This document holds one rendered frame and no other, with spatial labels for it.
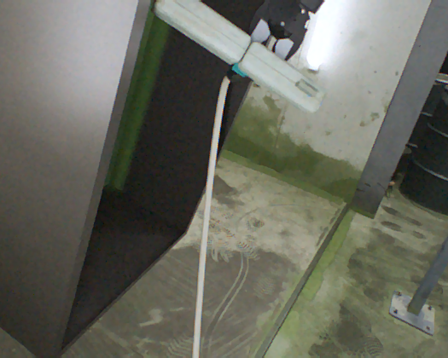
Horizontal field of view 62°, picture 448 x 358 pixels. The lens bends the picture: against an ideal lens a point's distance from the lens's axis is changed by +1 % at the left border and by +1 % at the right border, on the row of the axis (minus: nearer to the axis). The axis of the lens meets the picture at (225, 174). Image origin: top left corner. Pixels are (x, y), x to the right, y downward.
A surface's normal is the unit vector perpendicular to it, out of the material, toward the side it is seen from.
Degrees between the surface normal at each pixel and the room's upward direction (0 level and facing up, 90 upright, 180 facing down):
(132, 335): 0
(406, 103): 90
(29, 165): 90
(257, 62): 71
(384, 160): 90
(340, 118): 90
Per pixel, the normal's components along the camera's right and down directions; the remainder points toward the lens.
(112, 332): 0.18, -0.87
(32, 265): -0.40, 0.35
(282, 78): 0.22, 0.17
